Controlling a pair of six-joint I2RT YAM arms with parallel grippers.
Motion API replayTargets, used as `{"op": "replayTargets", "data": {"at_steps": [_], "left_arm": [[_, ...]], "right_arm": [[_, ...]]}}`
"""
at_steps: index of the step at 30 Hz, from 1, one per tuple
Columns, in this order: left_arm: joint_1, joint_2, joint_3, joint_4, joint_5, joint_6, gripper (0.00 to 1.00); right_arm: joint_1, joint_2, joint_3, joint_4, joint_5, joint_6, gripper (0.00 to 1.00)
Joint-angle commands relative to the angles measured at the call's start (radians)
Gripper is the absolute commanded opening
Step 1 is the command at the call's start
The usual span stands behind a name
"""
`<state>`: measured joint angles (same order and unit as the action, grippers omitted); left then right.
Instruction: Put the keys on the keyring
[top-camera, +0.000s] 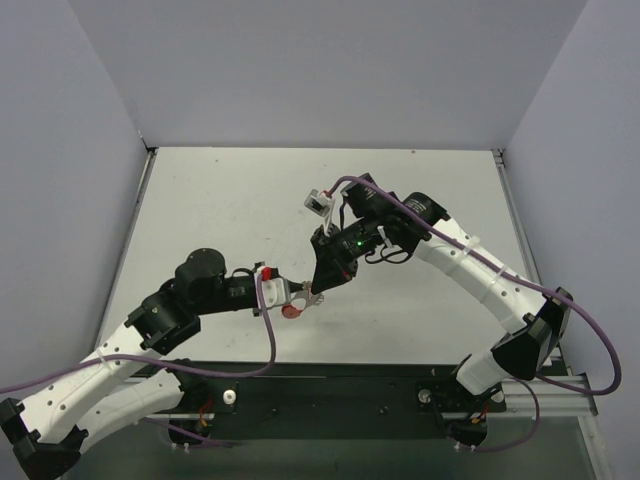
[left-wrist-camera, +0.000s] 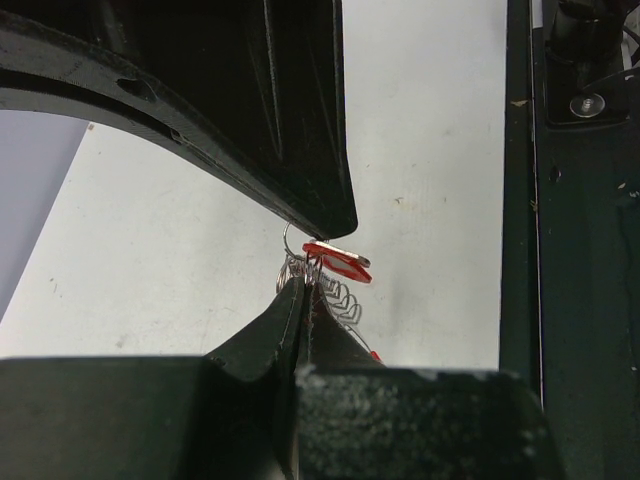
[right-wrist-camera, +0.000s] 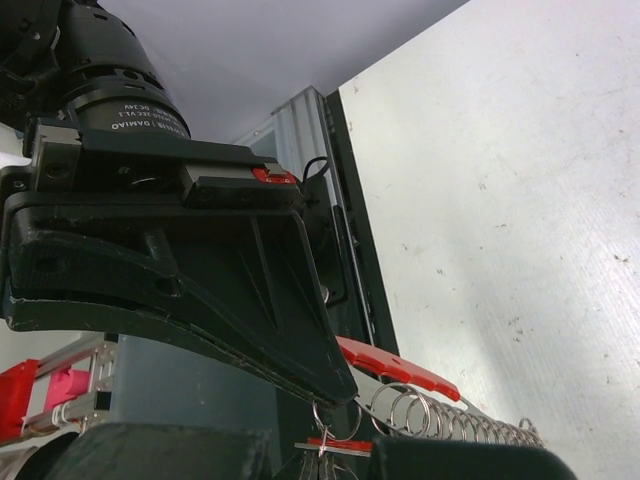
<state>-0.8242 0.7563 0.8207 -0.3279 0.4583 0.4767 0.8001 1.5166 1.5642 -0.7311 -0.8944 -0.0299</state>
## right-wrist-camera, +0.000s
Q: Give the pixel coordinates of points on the red plastic key tag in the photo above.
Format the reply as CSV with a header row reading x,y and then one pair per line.
x,y
347,445

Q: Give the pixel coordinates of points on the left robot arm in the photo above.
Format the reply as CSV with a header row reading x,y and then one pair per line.
x,y
72,60

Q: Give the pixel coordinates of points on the aluminium frame rail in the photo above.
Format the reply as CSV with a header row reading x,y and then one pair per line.
x,y
296,133

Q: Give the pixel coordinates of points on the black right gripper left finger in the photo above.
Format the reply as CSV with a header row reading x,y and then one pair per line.
x,y
138,451

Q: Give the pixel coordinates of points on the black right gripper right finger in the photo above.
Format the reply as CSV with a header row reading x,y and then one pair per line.
x,y
404,458

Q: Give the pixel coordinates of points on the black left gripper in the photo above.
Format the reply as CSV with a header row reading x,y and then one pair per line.
x,y
239,286

